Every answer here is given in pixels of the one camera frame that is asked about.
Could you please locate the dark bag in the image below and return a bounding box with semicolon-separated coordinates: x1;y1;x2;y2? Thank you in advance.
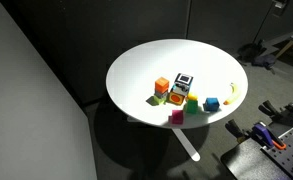
236;39;268;63

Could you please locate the dark crumpled cloth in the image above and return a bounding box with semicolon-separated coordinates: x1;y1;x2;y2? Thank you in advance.
251;53;278;70

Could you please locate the magenta block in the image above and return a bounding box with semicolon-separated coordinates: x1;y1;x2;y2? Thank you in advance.
168;109;185;126

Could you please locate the black stand pole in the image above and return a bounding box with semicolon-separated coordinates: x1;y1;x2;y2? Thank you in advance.
252;0;290;46

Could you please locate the yellow ball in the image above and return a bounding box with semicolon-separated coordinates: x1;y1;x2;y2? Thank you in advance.
186;92;199;102

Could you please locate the orange block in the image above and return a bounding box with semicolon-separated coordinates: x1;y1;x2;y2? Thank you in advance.
154;76;170;94

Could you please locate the small grey block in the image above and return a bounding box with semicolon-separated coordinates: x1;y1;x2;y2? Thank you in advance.
154;90;169;99

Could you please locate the black perforated breadboard plate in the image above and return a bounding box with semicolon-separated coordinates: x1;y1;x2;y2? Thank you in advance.
259;121;293;180

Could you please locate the lime green block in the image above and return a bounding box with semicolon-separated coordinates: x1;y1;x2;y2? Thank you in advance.
152;94;168;106

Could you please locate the white table base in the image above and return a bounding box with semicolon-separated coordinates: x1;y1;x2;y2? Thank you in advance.
125;114;201;163

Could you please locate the blue block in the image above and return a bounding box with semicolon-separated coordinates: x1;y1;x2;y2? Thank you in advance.
204;97;221;112

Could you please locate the black base platform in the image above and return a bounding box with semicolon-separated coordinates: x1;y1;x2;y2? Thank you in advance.
220;138;289;180

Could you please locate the yellow banana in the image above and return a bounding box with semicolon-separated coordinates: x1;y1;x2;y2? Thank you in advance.
223;82;242;106

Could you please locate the blue patterned box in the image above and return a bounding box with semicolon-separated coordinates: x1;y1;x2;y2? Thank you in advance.
171;72;194;97

